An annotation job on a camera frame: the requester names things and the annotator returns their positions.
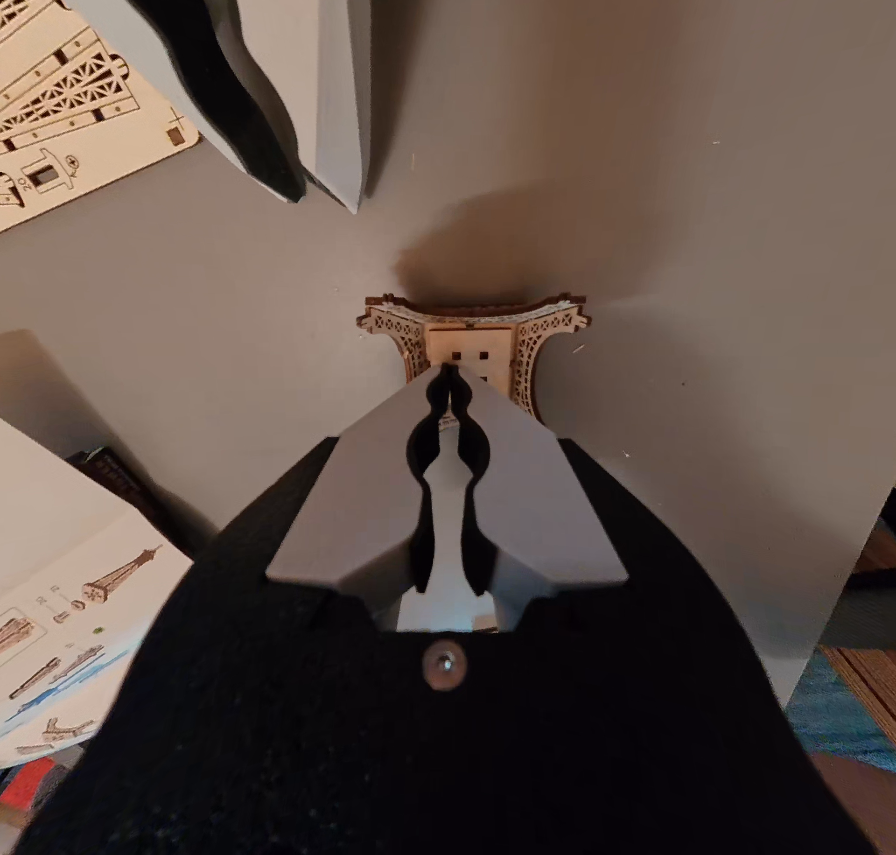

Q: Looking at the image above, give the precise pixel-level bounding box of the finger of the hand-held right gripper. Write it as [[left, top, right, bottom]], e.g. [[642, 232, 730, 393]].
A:
[[223, 0, 373, 215], [23, 0, 309, 205]]

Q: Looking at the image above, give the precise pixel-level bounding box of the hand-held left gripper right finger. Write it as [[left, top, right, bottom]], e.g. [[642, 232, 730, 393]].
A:
[[448, 364, 630, 625]]

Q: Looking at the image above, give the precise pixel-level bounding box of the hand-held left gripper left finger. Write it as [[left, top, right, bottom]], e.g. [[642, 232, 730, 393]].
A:
[[265, 364, 452, 628]]

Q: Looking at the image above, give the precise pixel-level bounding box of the wooden puzzle parts sheet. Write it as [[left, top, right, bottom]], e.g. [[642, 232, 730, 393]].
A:
[[0, 0, 203, 234]]

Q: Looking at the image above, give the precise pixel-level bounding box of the wooden tower base model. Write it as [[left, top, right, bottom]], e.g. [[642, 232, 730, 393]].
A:
[[356, 294, 590, 425]]

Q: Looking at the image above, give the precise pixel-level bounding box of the grey desk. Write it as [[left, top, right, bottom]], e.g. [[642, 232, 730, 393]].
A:
[[0, 0, 896, 709]]

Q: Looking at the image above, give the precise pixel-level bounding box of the dark box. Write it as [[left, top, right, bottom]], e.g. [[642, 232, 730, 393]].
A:
[[66, 445, 197, 555]]

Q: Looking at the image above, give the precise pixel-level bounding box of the paper instruction sheet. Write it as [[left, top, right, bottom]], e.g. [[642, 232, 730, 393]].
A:
[[0, 417, 196, 772]]

